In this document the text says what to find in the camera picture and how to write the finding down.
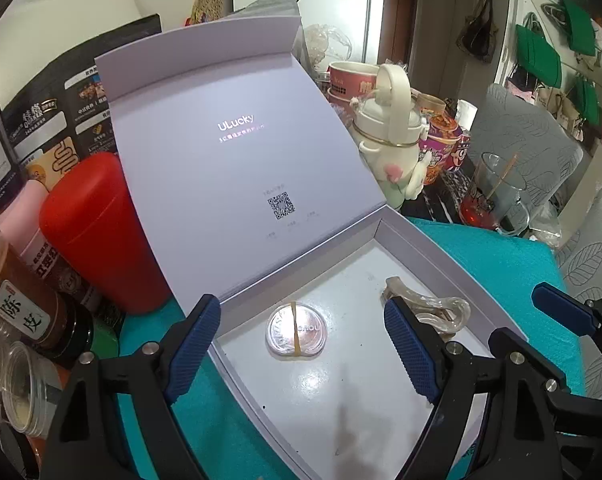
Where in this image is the brown wooden door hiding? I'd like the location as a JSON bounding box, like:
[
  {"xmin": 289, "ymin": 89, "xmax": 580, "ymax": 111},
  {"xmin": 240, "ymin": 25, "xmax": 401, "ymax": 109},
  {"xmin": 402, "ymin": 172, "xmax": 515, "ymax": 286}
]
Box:
[{"xmin": 381, "ymin": 0, "xmax": 417, "ymax": 68}]

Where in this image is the white hinged gift box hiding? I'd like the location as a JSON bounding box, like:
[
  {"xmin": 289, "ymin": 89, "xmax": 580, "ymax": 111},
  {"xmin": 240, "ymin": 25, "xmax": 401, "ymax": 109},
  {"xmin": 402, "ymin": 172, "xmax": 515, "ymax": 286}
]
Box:
[{"xmin": 95, "ymin": 14, "xmax": 529, "ymax": 478}]

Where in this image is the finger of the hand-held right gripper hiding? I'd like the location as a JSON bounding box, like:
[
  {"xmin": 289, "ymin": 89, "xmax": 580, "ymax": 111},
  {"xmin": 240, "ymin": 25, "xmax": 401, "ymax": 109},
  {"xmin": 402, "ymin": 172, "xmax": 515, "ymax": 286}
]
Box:
[
  {"xmin": 541, "ymin": 377, "xmax": 602, "ymax": 441},
  {"xmin": 532, "ymin": 282, "xmax": 602, "ymax": 361}
]

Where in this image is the translucent beige hair clip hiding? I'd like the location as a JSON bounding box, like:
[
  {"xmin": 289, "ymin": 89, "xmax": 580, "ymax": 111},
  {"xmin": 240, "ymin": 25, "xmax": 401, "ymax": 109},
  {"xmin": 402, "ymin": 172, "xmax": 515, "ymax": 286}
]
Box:
[{"xmin": 381, "ymin": 276, "xmax": 470, "ymax": 333}]

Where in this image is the red plastic cup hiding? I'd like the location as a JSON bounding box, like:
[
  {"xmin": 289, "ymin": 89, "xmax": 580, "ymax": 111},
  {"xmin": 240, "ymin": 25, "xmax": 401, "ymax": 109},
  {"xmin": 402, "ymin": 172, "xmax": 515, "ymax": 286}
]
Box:
[{"xmin": 38, "ymin": 152, "xmax": 174, "ymax": 316}]

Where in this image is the grey leaf-patterned chair cover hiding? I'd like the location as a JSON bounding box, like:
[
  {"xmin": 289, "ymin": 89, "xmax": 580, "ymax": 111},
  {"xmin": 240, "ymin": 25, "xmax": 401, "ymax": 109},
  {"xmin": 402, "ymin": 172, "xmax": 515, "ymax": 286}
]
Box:
[
  {"xmin": 468, "ymin": 84, "xmax": 584, "ymax": 221},
  {"xmin": 553, "ymin": 185, "xmax": 602, "ymax": 401}
]

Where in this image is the glass measuring pitcher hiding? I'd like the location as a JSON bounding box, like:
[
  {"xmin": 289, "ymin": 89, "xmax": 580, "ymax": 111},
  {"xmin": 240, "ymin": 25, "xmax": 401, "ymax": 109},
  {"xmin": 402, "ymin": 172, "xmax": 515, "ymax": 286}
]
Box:
[{"xmin": 458, "ymin": 152, "xmax": 532, "ymax": 236}]

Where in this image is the grey padded pouch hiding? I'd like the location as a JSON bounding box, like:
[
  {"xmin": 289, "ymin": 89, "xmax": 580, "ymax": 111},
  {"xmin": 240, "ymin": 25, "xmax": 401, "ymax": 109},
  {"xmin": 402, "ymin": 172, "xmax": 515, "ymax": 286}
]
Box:
[{"xmin": 233, "ymin": 0, "xmax": 312, "ymax": 68}]

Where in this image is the pink paper noodle bowl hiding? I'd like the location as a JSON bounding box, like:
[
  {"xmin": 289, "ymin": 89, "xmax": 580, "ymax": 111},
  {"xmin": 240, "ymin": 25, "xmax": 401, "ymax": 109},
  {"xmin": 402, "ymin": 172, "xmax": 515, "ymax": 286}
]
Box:
[{"xmin": 327, "ymin": 61, "xmax": 382, "ymax": 116}]

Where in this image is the pink bottle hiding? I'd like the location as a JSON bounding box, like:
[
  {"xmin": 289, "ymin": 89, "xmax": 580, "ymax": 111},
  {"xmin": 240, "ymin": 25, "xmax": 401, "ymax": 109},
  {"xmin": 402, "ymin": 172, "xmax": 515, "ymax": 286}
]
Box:
[{"xmin": 0, "ymin": 180, "xmax": 57, "ymax": 281}]

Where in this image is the round clear compact case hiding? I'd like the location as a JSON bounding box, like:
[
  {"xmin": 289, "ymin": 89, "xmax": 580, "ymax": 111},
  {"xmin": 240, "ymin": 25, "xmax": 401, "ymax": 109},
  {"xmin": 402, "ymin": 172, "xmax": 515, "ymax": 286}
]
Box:
[{"xmin": 266, "ymin": 302, "xmax": 334, "ymax": 361}]

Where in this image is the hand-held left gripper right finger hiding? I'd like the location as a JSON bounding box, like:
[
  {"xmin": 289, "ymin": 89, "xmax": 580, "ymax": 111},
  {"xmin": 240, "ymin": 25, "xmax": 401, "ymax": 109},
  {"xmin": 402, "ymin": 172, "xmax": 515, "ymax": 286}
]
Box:
[{"xmin": 383, "ymin": 296, "xmax": 569, "ymax": 480}]

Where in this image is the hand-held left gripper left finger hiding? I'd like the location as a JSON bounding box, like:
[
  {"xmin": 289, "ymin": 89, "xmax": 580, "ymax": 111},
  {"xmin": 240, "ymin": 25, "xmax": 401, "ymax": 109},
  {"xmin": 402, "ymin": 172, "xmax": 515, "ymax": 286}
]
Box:
[{"xmin": 41, "ymin": 294, "xmax": 223, "ymax": 480}]

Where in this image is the cream water bottle with plush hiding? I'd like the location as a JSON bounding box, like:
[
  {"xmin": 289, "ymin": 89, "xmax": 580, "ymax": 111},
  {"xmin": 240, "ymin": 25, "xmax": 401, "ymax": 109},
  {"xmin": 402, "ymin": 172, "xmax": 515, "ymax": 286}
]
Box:
[{"xmin": 351, "ymin": 63, "xmax": 429, "ymax": 211}]

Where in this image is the clear plastic bag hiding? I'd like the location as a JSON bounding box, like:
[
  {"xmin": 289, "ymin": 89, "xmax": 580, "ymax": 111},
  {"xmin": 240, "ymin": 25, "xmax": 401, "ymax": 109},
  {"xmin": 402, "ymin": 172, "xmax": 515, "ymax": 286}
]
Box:
[{"xmin": 303, "ymin": 24, "xmax": 354, "ymax": 73}]

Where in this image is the amber jar with white label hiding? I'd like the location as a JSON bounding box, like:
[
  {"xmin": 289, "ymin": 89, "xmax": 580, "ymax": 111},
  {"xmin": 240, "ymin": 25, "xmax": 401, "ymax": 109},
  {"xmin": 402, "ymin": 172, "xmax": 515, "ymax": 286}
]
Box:
[{"xmin": 0, "ymin": 215, "xmax": 94, "ymax": 361}]

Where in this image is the green tote bag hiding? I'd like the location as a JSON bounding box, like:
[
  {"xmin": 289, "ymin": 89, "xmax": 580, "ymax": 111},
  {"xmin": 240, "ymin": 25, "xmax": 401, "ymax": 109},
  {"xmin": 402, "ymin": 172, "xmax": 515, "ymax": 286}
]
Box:
[
  {"xmin": 516, "ymin": 25, "xmax": 564, "ymax": 88},
  {"xmin": 561, "ymin": 0, "xmax": 596, "ymax": 56},
  {"xmin": 576, "ymin": 77, "xmax": 602, "ymax": 128}
]

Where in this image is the teal bubble mailer mat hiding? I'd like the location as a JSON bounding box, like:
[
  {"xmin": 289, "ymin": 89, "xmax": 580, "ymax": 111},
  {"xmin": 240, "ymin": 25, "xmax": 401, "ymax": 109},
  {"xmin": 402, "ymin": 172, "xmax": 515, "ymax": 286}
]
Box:
[{"xmin": 116, "ymin": 217, "xmax": 586, "ymax": 480}]

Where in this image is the black printed food bag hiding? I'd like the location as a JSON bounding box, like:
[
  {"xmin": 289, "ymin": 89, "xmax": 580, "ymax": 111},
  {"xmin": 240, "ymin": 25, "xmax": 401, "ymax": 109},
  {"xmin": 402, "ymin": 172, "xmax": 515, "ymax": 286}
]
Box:
[{"xmin": 1, "ymin": 14, "xmax": 163, "ymax": 181}]

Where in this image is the dark hanging handbag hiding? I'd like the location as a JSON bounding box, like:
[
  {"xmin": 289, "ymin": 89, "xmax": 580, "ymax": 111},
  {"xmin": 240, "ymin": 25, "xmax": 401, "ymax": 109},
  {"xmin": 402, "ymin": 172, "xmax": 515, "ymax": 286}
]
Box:
[{"xmin": 456, "ymin": 0, "xmax": 496, "ymax": 63}]

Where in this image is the purple instant noodle cup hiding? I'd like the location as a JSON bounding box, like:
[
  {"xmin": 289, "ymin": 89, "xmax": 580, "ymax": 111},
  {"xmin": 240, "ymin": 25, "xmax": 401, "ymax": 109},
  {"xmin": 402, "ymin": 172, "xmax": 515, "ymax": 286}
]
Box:
[{"xmin": 418, "ymin": 112, "xmax": 472, "ymax": 186}]

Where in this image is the white refrigerator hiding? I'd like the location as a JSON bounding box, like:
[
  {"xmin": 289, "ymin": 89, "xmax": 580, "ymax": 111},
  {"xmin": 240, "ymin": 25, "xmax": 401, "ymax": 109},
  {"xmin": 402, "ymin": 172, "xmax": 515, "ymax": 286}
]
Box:
[{"xmin": 231, "ymin": 0, "xmax": 386, "ymax": 68}]

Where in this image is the clear plastic jar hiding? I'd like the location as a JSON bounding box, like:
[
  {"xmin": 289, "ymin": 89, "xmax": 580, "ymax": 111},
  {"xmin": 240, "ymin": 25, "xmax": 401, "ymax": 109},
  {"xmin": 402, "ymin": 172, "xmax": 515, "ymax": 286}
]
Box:
[{"xmin": 1, "ymin": 342, "xmax": 64, "ymax": 438}]

